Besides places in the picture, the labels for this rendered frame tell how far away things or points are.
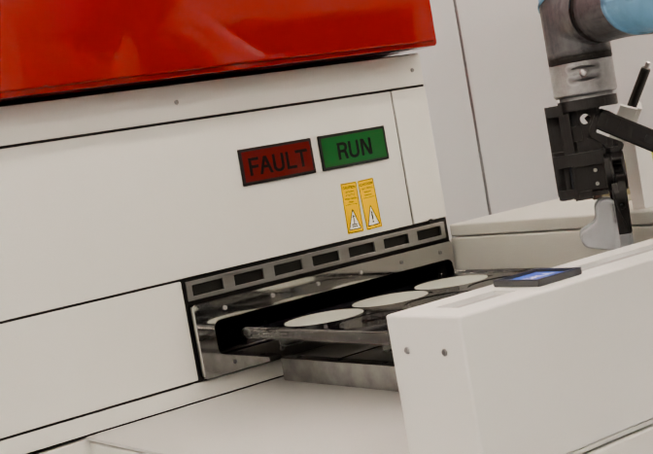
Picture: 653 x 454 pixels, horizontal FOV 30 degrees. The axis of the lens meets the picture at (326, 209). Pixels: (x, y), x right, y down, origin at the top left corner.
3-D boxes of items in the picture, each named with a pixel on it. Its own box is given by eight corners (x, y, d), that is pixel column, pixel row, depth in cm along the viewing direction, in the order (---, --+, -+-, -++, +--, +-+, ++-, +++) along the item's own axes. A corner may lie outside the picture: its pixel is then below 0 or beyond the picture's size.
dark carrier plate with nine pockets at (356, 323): (255, 331, 154) (254, 328, 153) (454, 277, 174) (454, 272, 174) (432, 339, 126) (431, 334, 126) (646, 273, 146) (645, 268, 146)
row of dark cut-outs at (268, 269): (186, 301, 153) (183, 282, 153) (443, 237, 179) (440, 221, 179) (189, 301, 153) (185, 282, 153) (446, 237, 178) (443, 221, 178)
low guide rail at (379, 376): (284, 380, 158) (280, 357, 158) (296, 376, 159) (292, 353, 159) (572, 409, 117) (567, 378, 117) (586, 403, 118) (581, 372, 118)
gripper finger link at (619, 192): (615, 232, 146) (603, 160, 146) (630, 229, 146) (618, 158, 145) (618, 236, 141) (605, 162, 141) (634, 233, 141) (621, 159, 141)
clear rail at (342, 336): (240, 338, 154) (238, 328, 153) (249, 336, 154) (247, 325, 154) (432, 349, 123) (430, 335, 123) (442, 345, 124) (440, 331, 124)
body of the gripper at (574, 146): (559, 202, 150) (543, 105, 150) (630, 191, 149) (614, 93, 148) (561, 207, 143) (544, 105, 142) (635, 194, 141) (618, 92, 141)
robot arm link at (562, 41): (560, -35, 139) (519, -20, 146) (575, 60, 139) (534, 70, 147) (616, -42, 142) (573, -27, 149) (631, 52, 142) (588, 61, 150)
